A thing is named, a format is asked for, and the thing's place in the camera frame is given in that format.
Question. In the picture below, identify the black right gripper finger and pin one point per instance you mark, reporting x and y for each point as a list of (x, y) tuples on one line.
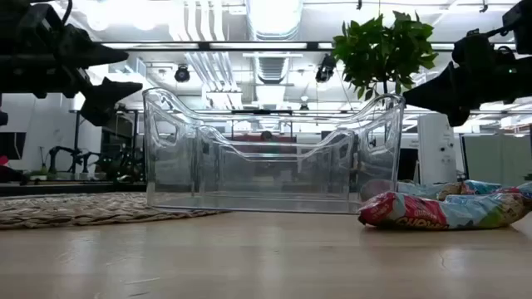
[(444, 95)]

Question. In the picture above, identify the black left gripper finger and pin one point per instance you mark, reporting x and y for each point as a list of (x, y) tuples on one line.
[(110, 99), (99, 56)]

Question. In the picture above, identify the black background robot arm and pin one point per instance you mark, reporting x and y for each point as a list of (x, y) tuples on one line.
[(62, 151)]

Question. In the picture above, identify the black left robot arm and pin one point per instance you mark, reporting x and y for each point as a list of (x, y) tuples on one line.
[(12, 62)]

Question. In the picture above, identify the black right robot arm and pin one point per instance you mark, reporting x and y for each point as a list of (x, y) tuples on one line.
[(521, 79)]

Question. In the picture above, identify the white cabinet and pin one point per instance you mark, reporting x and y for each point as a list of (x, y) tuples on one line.
[(436, 145)]

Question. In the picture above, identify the black ceiling spotlight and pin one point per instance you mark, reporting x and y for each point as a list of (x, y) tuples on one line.
[(182, 74), (325, 70)]

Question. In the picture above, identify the green plant in black pot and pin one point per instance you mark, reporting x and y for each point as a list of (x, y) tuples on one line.
[(382, 50)]

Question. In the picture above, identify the grey partition panel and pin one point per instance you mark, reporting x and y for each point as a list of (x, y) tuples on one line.
[(498, 160)]

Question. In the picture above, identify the black monitor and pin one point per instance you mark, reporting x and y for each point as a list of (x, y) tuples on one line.
[(12, 145)]

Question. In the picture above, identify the black overhead beam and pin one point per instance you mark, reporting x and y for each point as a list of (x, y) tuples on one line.
[(203, 45)]

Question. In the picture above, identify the clear plastic bin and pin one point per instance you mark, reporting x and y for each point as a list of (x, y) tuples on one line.
[(203, 158), (249, 203)]

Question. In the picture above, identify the round woven wicker basket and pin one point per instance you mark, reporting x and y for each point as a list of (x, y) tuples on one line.
[(83, 212)]

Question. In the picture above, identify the person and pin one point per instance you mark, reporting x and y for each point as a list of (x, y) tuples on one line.
[(266, 135)]

